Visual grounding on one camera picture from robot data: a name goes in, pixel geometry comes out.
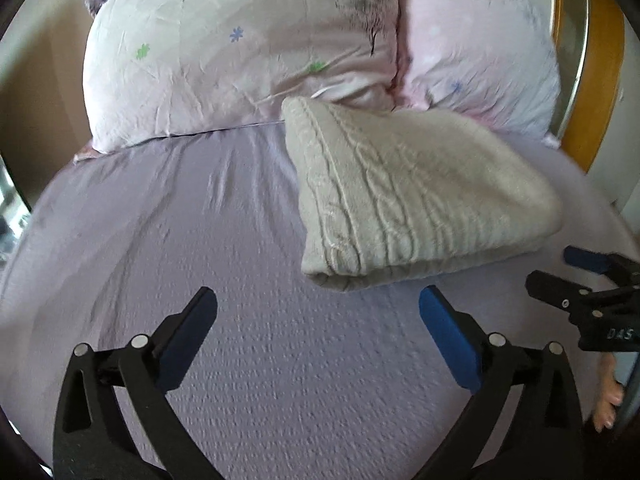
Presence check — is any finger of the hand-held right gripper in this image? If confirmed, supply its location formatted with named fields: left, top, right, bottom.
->
left=524, top=270, right=609, bottom=319
left=563, top=245, right=640, bottom=282

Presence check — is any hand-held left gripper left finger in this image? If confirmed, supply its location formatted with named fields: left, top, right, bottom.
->
left=52, top=286, right=218, bottom=480

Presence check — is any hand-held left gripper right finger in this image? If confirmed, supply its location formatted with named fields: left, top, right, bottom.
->
left=419, top=285, right=584, bottom=480

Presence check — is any person's right hand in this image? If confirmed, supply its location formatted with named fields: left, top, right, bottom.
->
left=592, top=352, right=626, bottom=434

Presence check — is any lilac bed sheet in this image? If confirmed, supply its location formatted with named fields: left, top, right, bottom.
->
left=0, top=120, right=640, bottom=480

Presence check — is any orange wooden headboard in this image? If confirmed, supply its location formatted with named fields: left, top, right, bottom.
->
left=475, top=0, right=628, bottom=173

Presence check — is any pink floral pillow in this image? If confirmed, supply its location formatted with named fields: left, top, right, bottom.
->
left=390, top=0, right=562, bottom=148

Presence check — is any large pale floral pillow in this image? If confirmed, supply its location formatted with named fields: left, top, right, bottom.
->
left=82, top=0, right=401, bottom=155

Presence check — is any grey cable-knit fleece blanket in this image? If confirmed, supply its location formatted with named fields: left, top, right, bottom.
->
left=281, top=96, right=566, bottom=293

